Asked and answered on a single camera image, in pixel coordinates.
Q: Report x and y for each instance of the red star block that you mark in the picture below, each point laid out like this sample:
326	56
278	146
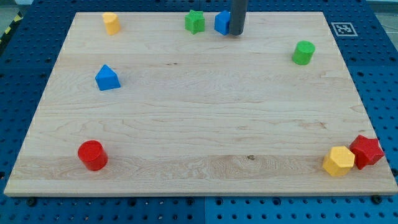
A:
367	151

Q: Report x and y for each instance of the blue cube block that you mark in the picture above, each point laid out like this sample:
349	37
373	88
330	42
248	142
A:
222	20

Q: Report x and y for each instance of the light wooden board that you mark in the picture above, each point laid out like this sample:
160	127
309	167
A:
197	114

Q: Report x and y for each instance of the yellow hexagon block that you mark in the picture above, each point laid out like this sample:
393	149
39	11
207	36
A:
338	161

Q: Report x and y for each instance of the green cylinder block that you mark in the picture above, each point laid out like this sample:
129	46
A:
303	52

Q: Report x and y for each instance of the blue triangular prism block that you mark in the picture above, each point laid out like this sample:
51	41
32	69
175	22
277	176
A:
107	79

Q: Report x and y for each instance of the white fiducial marker tag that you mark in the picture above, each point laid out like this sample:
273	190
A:
344	29

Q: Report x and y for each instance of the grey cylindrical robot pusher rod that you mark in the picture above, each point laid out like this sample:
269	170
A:
237	16

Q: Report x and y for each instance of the yellow heart block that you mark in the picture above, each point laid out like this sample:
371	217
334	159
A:
111	23

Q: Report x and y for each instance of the red cylinder block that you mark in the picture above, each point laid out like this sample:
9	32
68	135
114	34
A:
93	155

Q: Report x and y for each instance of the green star block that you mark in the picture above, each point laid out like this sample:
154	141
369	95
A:
195	21

